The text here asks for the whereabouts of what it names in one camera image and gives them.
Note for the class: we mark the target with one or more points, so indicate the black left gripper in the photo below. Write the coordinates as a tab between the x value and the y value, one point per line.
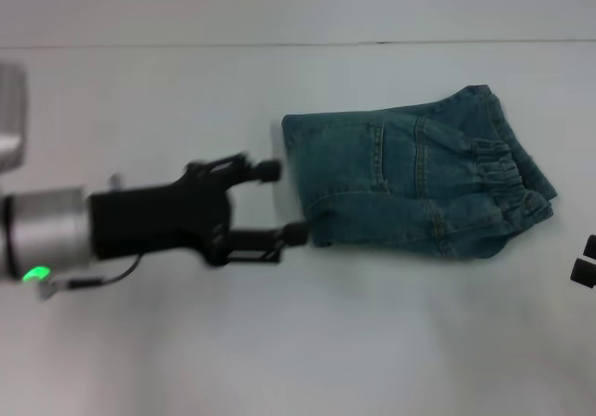
158	220

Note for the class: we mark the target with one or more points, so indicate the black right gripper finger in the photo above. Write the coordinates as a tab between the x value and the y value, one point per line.
584	272
592	247

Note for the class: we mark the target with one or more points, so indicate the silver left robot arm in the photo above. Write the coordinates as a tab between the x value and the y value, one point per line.
46	230

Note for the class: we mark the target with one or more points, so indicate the blue denim shorts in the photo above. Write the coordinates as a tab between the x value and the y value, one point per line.
410	183

